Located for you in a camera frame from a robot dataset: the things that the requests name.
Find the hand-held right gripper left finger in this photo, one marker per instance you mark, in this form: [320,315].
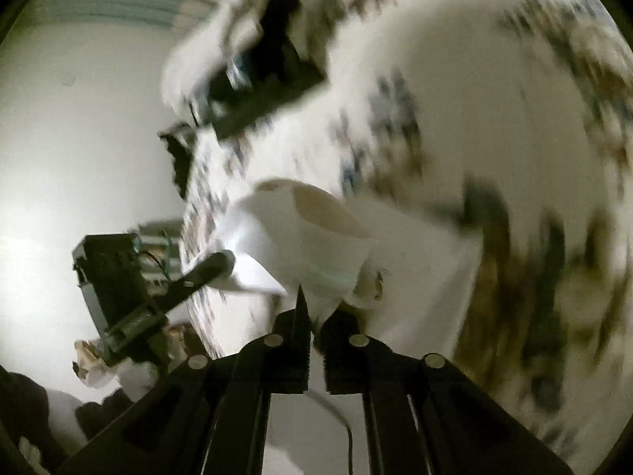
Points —
[291,361]

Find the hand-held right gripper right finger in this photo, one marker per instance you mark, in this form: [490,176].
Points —
[342,358]

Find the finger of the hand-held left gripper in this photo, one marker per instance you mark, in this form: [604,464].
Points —
[207,269]

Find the white small garment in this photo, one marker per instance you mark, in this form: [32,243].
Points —
[277,237]

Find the brown patterned cloth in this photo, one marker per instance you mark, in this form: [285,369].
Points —
[91,362]

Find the white crumpled cloth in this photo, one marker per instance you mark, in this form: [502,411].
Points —
[137,378]

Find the dark cloth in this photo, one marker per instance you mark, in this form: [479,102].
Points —
[24,405]

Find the large black object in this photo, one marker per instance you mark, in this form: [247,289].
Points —
[269,74]

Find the printed blanket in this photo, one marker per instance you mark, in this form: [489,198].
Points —
[470,84]

